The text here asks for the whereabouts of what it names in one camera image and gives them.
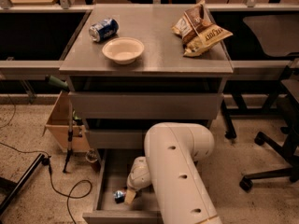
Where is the wooden box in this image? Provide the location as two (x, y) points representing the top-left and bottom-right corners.
(45, 91), (90, 152)

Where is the black office chair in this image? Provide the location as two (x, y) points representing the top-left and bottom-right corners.
(239, 66), (299, 192)

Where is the black tripod stick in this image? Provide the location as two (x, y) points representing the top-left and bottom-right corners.
(63, 103), (73, 174)

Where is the redbull can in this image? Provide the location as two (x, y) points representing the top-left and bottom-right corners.
(113, 189), (126, 203)

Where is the grey drawer cabinet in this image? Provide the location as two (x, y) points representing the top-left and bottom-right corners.
(59, 3), (235, 154)

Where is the brown chip bag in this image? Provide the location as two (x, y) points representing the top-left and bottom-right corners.
(172, 0), (213, 45)

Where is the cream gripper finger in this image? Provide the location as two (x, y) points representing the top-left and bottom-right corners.
(124, 189), (136, 205)

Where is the black cable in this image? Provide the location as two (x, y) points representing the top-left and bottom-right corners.
(0, 140), (93, 224)

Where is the clear glass jar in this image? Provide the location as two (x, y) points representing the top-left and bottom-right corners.
(85, 150), (100, 172)

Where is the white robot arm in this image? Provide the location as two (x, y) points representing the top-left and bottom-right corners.
(125, 122), (222, 224)

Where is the black stand leg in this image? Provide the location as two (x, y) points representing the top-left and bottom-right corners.
(0, 154), (50, 216)

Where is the green handled tool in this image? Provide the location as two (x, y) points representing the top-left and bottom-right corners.
(45, 76), (69, 91)

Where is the white bowl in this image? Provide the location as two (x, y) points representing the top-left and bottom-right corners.
(102, 37), (144, 64)

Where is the grey middle drawer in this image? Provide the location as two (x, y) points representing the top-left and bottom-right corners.
(84, 126), (211, 150)

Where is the yellow chip bag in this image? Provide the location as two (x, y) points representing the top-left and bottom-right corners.
(182, 24), (233, 57)

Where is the grey top drawer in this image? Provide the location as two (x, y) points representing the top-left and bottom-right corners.
(69, 92), (223, 119)

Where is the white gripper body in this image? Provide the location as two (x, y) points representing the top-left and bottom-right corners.
(127, 156), (151, 191)

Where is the blue pepsi can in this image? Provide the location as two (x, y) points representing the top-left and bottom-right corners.
(89, 18), (119, 42)

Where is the grey drawer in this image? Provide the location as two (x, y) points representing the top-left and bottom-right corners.
(84, 126), (211, 150)
(69, 92), (223, 119)
(83, 150), (164, 224)

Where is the grey bottom drawer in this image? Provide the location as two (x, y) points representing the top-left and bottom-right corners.
(83, 150), (164, 224)

